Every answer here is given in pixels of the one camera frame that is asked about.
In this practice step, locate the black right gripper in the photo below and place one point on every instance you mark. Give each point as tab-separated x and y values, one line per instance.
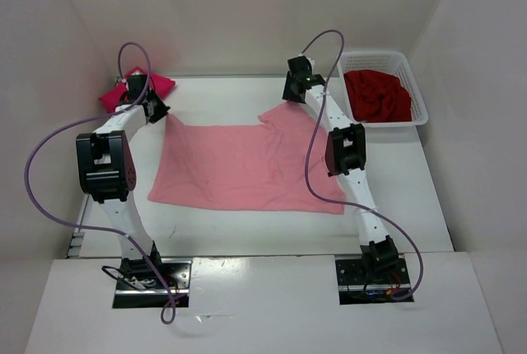
291	91

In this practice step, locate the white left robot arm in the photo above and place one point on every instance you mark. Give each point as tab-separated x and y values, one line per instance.
107	173

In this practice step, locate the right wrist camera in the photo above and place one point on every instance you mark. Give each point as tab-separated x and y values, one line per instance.
300	66

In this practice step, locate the dark red t shirt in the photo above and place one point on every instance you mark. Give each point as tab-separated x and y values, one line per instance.
377	97

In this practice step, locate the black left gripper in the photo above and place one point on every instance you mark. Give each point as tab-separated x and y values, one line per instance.
156	108

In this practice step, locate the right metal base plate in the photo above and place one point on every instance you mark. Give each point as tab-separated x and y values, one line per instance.
356	286

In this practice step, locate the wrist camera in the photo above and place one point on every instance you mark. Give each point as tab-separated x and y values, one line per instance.
300	66
137	88

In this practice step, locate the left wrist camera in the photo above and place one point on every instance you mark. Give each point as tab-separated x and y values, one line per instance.
137	88

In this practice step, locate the light pink t shirt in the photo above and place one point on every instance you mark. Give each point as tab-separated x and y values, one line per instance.
276	165

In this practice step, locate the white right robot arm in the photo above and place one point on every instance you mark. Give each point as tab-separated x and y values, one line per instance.
345	159

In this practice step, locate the magenta t shirt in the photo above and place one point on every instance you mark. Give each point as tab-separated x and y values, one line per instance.
163	86

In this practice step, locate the white plastic basket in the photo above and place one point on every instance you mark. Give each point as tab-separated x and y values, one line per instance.
389	62

